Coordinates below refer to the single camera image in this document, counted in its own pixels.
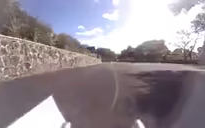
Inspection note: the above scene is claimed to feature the row of distant trees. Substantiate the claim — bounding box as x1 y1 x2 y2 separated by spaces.
89 39 200 64

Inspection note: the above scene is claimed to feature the grey stone wall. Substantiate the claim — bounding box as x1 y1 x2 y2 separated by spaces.
0 31 103 83

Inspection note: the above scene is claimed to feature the grey asphalt road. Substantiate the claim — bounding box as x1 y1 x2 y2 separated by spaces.
0 61 205 128

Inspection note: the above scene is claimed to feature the row of trees above wall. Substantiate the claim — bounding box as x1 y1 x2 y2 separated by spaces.
0 0 93 56

